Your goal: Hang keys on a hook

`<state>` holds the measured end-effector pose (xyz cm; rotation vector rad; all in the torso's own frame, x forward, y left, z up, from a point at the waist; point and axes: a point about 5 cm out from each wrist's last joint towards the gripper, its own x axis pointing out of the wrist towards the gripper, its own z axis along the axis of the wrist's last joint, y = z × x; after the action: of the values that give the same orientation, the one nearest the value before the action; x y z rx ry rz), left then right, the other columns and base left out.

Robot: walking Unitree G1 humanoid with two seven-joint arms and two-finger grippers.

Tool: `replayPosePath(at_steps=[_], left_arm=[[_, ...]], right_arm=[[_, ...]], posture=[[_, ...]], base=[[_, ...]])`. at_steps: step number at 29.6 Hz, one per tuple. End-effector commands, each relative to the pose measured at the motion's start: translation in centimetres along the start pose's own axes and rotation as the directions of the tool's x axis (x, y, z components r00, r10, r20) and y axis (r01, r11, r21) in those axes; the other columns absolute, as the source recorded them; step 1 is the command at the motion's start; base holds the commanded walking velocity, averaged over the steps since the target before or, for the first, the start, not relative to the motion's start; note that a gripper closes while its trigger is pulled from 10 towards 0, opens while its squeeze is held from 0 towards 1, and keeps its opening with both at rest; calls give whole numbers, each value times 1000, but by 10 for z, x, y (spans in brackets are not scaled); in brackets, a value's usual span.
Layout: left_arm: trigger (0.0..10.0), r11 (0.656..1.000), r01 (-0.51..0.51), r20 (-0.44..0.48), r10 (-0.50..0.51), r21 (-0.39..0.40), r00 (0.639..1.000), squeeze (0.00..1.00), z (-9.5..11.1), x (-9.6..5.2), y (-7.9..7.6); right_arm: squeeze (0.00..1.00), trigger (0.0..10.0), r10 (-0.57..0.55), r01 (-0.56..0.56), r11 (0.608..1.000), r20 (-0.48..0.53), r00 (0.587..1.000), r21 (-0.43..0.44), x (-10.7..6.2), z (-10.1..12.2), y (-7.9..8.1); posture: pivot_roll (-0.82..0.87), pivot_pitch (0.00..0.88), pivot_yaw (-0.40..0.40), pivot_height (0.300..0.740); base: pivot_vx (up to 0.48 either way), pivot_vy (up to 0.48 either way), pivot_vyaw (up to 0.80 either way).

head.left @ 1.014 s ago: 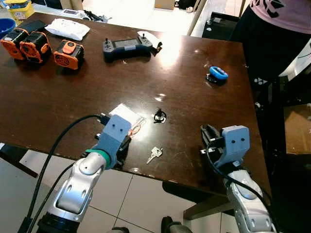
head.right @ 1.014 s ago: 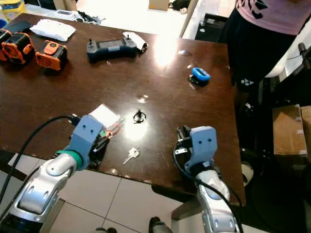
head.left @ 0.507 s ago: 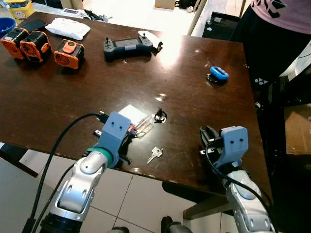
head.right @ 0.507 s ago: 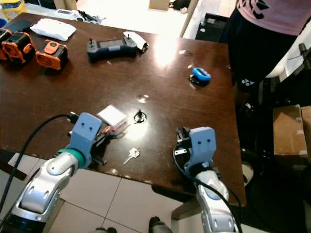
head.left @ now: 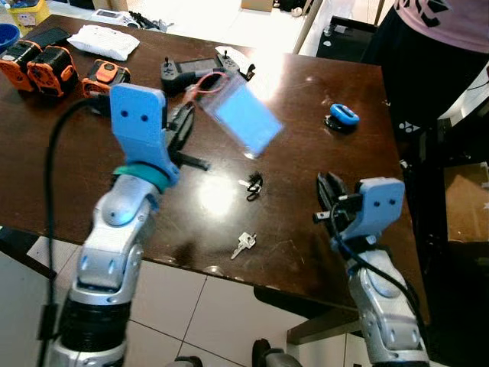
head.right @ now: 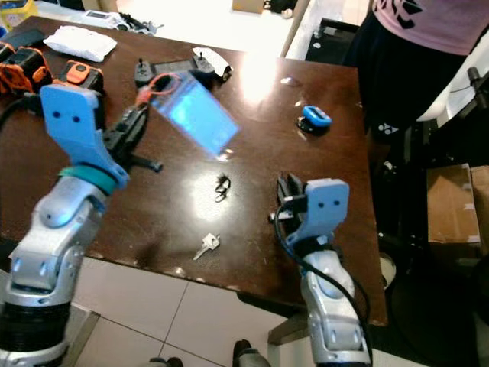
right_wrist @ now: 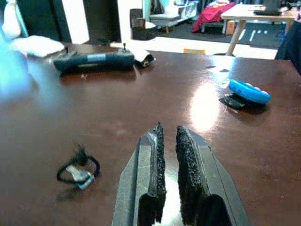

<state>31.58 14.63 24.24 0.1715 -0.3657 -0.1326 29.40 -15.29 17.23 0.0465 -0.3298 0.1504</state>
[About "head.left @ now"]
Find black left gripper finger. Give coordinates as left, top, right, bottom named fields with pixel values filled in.
left=182, top=98, right=201, bottom=140
left=168, top=104, right=189, bottom=143

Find clear card holder red lanyard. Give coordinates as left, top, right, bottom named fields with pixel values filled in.
left=187, top=71, right=286, bottom=161

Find silver keys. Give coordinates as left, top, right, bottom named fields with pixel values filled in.
left=230, top=232, right=257, bottom=260

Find black remote controller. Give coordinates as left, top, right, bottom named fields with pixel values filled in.
left=160, top=54, right=256, bottom=96

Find small orange black battery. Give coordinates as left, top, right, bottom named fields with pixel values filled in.
left=81, top=60, right=131, bottom=98

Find white plastic packet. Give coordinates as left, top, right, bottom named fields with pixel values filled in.
left=67, top=24, right=141, bottom=61

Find grey metal table leg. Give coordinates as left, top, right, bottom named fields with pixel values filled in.
left=286, top=307, right=361, bottom=346

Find brown cardboard box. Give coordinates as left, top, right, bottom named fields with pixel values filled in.
left=445, top=164, right=489, bottom=243

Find small white device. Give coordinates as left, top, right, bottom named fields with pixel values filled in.
left=91, top=8, right=132, bottom=24

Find orange black battery pack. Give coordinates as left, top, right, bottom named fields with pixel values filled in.
left=27, top=45, right=78, bottom=98
left=0, top=40, right=44, bottom=93

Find black chair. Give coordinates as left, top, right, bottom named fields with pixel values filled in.
left=316, top=16, right=380, bottom=63

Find flat black case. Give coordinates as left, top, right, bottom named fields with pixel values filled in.
left=23, top=27, right=70, bottom=49

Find person in pink shirt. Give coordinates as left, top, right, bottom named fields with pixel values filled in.
left=361, top=0, right=489, bottom=143

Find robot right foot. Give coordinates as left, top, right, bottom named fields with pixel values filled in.
left=251, top=339, right=296, bottom=367

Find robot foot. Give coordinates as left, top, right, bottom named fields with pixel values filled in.
left=170, top=355, right=204, bottom=367
left=251, top=339, right=296, bottom=367

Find yellow box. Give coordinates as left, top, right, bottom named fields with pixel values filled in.
left=0, top=0, right=51, bottom=31

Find blue bowl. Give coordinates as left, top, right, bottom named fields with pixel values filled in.
left=0, top=23, right=21, bottom=51

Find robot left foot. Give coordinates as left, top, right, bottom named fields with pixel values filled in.
left=170, top=355, right=204, bottom=367

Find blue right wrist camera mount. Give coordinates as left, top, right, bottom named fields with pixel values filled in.
left=345, top=177, right=406, bottom=247

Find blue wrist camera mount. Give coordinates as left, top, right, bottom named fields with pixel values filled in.
left=345, top=177, right=406, bottom=247
left=109, top=83, right=181, bottom=192

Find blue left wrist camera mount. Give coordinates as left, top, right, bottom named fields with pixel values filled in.
left=109, top=83, right=181, bottom=192

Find black key ring clip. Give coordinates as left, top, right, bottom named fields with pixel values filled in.
left=238, top=172, right=265, bottom=202

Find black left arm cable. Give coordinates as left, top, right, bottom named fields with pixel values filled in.
left=37, top=96, right=113, bottom=367

